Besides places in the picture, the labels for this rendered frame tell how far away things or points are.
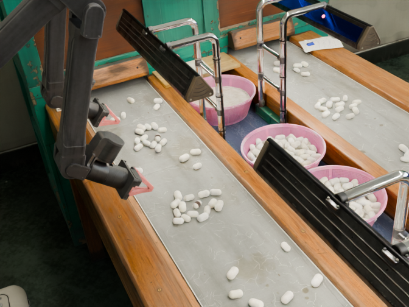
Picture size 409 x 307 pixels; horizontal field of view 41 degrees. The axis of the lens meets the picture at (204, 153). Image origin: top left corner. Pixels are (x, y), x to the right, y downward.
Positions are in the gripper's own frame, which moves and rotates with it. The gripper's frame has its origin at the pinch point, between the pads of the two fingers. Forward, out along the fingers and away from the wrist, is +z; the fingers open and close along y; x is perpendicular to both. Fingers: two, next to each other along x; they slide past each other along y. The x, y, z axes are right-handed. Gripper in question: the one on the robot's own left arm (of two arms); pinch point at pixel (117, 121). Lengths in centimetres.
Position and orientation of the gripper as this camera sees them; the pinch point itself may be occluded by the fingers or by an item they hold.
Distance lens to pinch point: 189.8
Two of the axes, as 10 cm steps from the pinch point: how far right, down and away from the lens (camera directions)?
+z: 7.4, 3.1, 6.0
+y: -4.2, -4.9, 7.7
